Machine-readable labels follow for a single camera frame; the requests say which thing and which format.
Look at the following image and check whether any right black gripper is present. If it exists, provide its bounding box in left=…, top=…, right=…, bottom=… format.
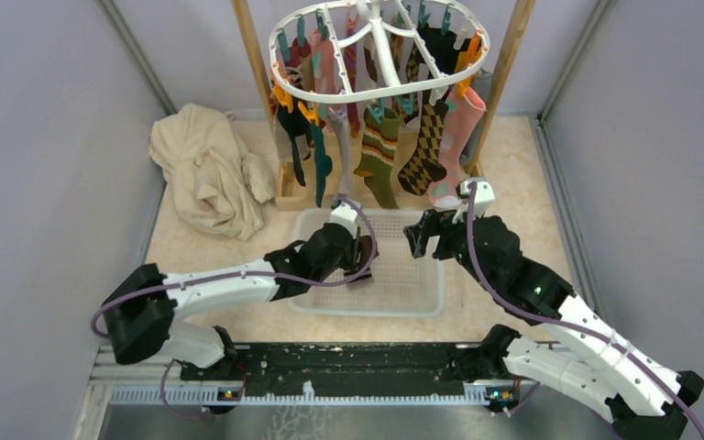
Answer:
left=403, top=202, right=496, bottom=292

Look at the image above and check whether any wooden hanger rack frame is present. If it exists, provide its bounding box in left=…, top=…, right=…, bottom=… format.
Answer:
left=233, top=1, right=534, bottom=209

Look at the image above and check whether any green striped sock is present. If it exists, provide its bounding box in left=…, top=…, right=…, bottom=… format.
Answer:
left=354, top=108, right=401, bottom=209

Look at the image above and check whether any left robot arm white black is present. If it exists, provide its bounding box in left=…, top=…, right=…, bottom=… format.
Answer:
left=93, top=222, right=378, bottom=380

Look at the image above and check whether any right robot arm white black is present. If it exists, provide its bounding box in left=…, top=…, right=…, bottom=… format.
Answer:
left=403, top=210, right=704, bottom=439

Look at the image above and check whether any white oval clip hanger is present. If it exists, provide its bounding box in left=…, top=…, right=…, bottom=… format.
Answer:
left=268, top=0, right=491, bottom=105

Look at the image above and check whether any white plastic mesh basket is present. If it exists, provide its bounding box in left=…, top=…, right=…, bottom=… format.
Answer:
left=289, top=209, right=446, bottom=318

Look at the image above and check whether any brown yellow argyle sock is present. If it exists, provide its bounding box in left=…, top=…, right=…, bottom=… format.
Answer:
left=397, top=99, right=447, bottom=196

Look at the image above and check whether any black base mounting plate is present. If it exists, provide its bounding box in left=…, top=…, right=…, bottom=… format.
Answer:
left=180, top=342, right=526, bottom=398

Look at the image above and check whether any dark teal sock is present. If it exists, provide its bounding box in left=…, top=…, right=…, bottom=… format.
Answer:
left=311, top=122, right=333, bottom=207

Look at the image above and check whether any pink sock with green patches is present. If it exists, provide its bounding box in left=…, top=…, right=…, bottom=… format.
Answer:
left=428, top=88, right=486, bottom=209

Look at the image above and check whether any grey sock with red stripes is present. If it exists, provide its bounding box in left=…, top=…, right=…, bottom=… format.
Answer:
left=328, top=107, right=354, bottom=195

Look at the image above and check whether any black sock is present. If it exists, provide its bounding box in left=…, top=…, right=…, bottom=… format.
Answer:
left=273, top=103, right=311, bottom=187

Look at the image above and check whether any beige crumpled cloth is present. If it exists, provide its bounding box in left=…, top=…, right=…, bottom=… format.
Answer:
left=148, top=103, right=277, bottom=242

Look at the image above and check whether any plain grey sock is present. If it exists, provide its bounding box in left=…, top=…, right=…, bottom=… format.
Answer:
left=464, top=70, right=494, bottom=174

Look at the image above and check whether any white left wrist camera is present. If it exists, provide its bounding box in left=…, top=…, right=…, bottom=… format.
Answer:
left=329, top=200, right=360, bottom=237

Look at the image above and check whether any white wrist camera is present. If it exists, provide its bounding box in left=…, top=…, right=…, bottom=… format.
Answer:
left=454, top=177, right=496, bottom=221
left=329, top=200, right=360, bottom=237

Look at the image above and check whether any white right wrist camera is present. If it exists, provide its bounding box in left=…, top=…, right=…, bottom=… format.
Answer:
left=454, top=177, right=496, bottom=221

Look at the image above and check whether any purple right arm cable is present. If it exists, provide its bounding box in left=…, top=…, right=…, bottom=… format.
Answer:
left=465, top=181, right=704, bottom=440

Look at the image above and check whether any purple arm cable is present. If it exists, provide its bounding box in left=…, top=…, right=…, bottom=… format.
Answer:
left=465, top=181, right=704, bottom=440
left=89, top=195, right=380, bottom=423

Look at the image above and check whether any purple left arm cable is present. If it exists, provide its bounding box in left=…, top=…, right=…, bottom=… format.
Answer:
left=89, top=195, right=380, bottom=423

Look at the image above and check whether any aluminium rail frame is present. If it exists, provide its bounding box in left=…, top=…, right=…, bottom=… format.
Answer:
left=72, top=341, right=642, bottom=440

